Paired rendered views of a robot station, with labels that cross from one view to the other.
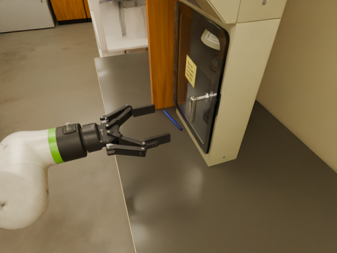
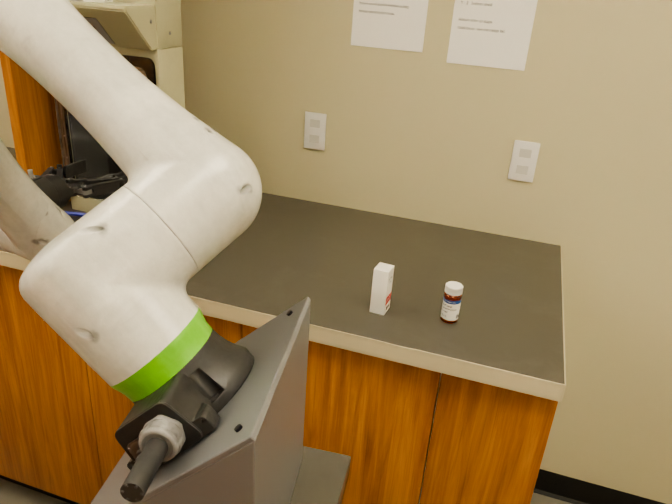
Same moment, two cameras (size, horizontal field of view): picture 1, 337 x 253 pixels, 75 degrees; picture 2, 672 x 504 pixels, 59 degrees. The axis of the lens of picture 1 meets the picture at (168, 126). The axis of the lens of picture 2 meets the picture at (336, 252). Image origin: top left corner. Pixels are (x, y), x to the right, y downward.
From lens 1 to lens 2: 1.12 m
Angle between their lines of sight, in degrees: 47
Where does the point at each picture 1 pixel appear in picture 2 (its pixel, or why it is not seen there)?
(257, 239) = (255, 244)
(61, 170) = not seen: outside the picture
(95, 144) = (65, 191)
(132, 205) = not seen: hidden behind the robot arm
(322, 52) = (211, 89)
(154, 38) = (20, 98)
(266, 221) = (253, 234)
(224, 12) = (149, 40)
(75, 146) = (52, 191)
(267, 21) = (175, 48)
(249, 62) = (173, 86)
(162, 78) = (38, 158)
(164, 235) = not seen: hidden behind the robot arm
